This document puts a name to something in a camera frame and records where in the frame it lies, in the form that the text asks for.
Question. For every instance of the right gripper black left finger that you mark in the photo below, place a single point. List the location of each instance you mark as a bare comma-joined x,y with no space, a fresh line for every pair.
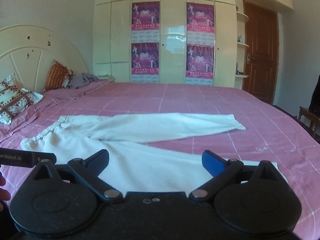
86,173

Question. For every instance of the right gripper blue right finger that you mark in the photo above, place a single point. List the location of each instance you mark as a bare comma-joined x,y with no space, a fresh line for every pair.
222,172

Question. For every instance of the white pants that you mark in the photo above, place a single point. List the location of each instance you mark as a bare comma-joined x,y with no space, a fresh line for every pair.
135,163

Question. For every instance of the left hand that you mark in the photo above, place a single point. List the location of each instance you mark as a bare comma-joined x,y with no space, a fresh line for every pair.
4,194

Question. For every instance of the white brown patterned pillow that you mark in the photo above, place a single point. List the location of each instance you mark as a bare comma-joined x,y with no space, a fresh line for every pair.
14,100

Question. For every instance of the pink checked bed sheet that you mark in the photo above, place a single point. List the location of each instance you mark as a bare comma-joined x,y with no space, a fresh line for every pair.
269,134

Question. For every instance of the orange striped pillow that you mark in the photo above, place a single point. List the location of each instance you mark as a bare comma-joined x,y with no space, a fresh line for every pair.
58,77

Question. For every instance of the grey crumpled cloth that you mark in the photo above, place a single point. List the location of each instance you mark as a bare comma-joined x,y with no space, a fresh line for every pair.
81,80

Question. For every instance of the dark wooden side table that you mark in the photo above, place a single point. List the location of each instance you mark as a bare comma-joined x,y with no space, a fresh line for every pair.
314,120

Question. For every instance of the cream curved headboard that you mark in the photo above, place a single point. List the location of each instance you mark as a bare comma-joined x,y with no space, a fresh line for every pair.
29,51

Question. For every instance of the lower right pink poster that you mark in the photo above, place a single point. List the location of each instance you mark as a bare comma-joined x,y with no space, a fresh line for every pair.
200,61

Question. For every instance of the pink poster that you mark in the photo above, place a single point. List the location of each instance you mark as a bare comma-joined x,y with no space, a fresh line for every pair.
145,58
200,61
145,16
200,18

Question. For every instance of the lower left pink poster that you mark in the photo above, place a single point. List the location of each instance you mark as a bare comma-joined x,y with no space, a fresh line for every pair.
145,58

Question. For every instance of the blue bottle on shelf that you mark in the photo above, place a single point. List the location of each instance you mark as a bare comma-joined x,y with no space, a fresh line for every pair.
240,39

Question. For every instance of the brown wooden door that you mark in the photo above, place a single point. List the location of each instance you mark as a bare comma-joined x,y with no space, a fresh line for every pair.
261,59

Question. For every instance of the cream wardrobe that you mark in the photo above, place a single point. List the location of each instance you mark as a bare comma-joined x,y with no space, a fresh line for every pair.
112,39

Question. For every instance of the cream corner shelf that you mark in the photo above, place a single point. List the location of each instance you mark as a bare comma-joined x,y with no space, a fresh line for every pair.
241,18

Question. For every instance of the upper right pink poster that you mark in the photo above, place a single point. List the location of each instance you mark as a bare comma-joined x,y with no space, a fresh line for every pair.
200,18

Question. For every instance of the upper left pink poster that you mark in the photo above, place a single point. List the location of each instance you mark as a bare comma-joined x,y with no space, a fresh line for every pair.
145,16

